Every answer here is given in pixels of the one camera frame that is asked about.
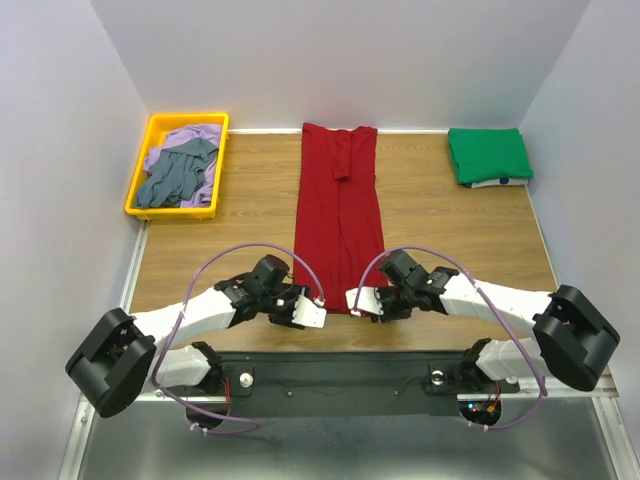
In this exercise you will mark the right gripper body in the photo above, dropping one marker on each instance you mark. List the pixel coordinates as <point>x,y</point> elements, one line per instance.
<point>395,302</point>

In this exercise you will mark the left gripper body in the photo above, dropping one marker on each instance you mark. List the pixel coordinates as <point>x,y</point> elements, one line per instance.
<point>283,305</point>

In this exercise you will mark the red t shirt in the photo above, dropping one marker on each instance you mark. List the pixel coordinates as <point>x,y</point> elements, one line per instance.
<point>338,227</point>

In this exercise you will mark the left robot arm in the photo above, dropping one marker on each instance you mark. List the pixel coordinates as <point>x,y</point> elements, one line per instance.
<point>127,354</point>

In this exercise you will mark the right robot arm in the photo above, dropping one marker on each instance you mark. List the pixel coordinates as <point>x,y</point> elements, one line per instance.
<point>558,334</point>

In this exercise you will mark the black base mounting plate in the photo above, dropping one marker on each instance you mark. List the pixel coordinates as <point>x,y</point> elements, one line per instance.
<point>318,384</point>

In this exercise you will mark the grey-blue t shirt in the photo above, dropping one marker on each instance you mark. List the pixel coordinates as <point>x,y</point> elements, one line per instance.
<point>182,176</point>

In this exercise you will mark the folded green t shirt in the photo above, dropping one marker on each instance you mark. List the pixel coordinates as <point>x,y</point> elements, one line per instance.
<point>488,157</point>

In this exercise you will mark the lavender t shirt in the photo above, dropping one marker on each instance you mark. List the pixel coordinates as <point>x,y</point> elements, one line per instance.
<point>211,132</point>

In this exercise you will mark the yellow plastic bin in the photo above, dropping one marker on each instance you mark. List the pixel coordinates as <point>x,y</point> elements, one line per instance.
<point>159,125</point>

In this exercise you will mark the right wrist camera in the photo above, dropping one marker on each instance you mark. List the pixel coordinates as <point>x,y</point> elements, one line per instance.
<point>364,301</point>

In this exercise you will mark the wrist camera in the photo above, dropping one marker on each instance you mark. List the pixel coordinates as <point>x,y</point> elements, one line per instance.
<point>308,314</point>
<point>364,301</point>

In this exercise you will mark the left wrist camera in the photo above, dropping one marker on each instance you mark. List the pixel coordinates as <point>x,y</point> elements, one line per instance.
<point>308,314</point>

